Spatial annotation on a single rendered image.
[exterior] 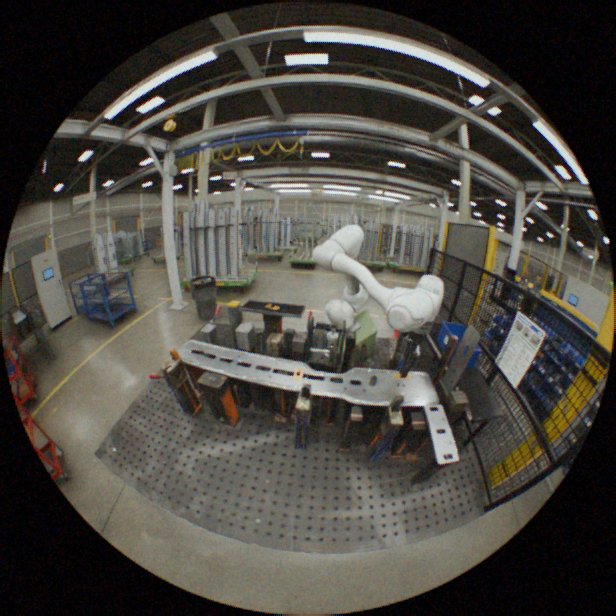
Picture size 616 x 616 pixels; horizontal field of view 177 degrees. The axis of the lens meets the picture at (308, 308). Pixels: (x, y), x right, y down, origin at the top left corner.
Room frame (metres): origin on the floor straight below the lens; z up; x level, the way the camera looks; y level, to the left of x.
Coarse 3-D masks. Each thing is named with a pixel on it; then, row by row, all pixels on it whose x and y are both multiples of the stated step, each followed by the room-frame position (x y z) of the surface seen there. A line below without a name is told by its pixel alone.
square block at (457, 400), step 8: (456, 392) 0.45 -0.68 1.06; (448, 400) 0.44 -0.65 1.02; (456, 400) 0.41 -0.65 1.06; (464, 400) 0.39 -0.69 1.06; (448, 408) 0.41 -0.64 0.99; (456, 408) 0.39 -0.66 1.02; (464, 408) 0.38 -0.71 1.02; (448, 416) 0.39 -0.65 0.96; (456, 416) 0.38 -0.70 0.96; (440, 432) 0.38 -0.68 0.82
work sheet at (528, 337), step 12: (516, 312) 0.52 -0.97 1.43; (516, 324) 0.49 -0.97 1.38; (528, 324) 0.42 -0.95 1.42; (516, 336) 0.46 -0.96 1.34; (528, 336) 0.39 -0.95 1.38; (540, 336) 0.33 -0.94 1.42; (516, 348) 0.42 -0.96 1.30; (528, 348) 0.36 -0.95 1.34; (540, 348) 0.30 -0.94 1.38; (504, 360) 0.46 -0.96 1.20; (516, 360) 0.39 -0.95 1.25; (528, 360) 0.33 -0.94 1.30; (504, 372) 0.42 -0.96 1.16; (516, 372) 0.35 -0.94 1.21; (516, 384) 0.31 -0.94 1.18
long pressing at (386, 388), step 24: (192, 360) 0.68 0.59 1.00; (216, 360) 0.71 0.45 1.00; (240, 360) 0.73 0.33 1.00; (264, 360) 0.75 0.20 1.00; (288, 360) 0.76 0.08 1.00; (264, 384) 0.59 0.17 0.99; (288, 384) 0.60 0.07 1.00; (312, 384) 0.61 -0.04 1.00; (336, 384) 0.61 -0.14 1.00; (384, 384) 0.60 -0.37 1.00; (408, 384) 0.59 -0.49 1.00; (432, 384) 0.58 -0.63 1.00
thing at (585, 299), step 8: (568, 280) 2.14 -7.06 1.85; (576, 280) 1.85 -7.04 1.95; (568, 288) 2.06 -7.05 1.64; (576, 288) 1.78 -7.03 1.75; (584, 288) 1.50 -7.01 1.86; (592, 288) 1.23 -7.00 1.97; (568, 296) 1.98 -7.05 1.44; (576, 296) 1.70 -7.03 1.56; (584, 296) 1.42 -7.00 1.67; (592, 296) 1.15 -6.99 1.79; (600, 296) 0.89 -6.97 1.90; (608, 296) 0.65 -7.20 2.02; (568, 304) 1.89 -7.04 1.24; (576, 304) 1.61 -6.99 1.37; (584, 304) 1.34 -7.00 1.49; (592, 304) 1.08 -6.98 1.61; (600, 304) 0.81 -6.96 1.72; (608, 304) 0.57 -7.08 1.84; (584, 312) 1.25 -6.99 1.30; (592, 312) 0.99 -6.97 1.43; (600, 312) 0.73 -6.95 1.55; (592, 320) 0.90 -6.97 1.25; (600, 320) 0.64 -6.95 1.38
